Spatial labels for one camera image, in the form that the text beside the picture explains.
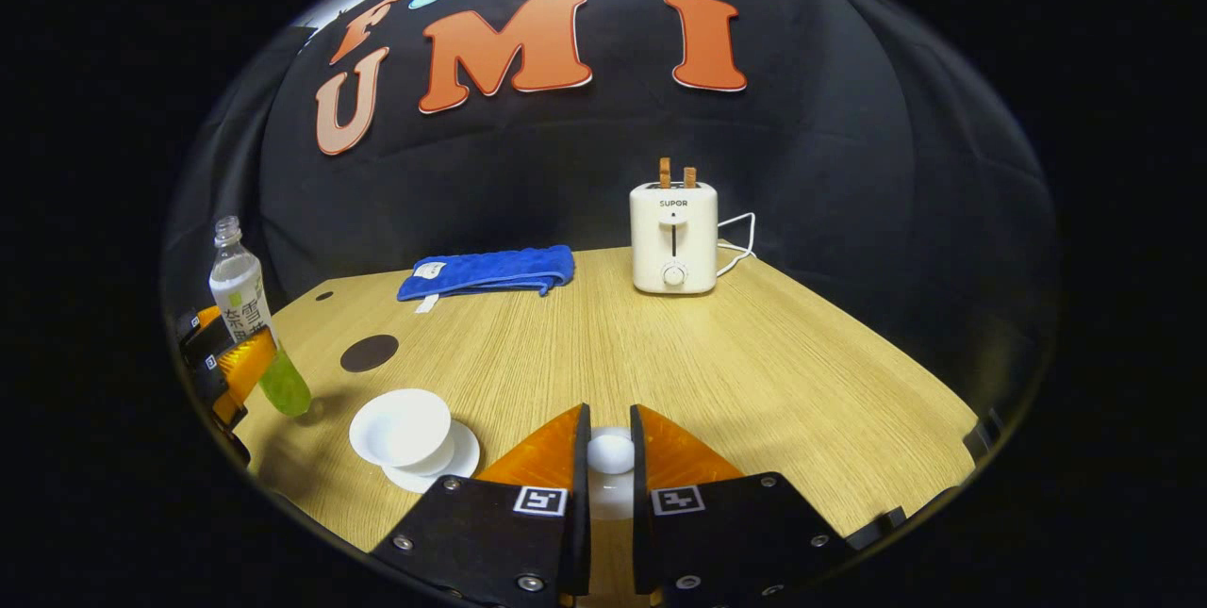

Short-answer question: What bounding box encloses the white saucer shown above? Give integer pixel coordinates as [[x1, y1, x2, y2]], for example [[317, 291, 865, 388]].
[[382, 419, 482, 494]]

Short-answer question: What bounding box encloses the dark round coaster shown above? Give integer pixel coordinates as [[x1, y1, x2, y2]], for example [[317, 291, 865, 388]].
[[339, 335, 400, 373]]

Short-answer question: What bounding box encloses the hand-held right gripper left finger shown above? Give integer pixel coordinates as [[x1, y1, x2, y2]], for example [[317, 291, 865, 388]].
[[372, 403, 592, 608]]

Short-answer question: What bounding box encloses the white toaster cable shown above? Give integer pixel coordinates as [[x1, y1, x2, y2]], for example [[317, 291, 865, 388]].
[[715, 212, 757, 277]]

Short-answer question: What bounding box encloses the blue towel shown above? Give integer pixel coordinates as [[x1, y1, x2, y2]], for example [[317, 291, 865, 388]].
[[397, 245, 576, 305]]

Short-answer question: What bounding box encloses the white toaster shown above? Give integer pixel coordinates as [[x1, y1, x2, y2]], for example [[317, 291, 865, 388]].
[[630, 182, 719, 296]]

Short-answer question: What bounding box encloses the black backdrop cloth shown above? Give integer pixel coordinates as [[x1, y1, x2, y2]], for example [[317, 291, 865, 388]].
[[160, 0, 1057, 420]]

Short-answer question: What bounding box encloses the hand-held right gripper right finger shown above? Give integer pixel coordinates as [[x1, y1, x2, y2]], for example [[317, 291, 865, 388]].
[[630, 403, 850, 608]]

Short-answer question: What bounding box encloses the clear water bottle green drink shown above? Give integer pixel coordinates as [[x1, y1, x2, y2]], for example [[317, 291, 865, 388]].
[[208, 216, 312, 418]]

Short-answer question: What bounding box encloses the white teacup lid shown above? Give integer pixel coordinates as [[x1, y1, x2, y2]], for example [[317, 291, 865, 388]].
[[587, 426, 637, 522]]

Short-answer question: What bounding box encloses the white teacup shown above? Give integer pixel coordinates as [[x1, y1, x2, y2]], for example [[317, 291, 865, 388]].
[[349, 388, 454, 477]]

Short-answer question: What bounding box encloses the black table edge bracket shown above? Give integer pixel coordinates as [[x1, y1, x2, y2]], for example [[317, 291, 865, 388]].
[[846, 506, 908, 552], [962, 408, 1002, 463]]

